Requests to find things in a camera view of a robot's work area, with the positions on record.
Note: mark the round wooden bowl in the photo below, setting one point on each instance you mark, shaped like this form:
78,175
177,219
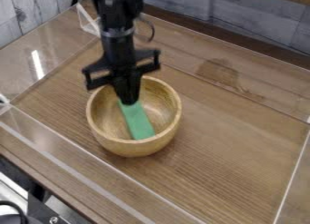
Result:
162,105

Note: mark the green rectangular block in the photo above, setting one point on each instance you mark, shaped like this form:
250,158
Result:
137,120

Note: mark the clear acrylic tray wall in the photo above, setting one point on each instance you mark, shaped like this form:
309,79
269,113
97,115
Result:
233,162

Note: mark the clear acrylic corner bracket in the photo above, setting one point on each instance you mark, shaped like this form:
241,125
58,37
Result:
88,24

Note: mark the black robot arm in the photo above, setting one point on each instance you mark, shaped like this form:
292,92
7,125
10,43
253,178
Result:
117,18

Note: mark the black metal table bracket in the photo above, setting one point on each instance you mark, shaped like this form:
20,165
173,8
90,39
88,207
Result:
39,214

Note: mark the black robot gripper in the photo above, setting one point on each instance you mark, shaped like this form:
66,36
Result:
121,67

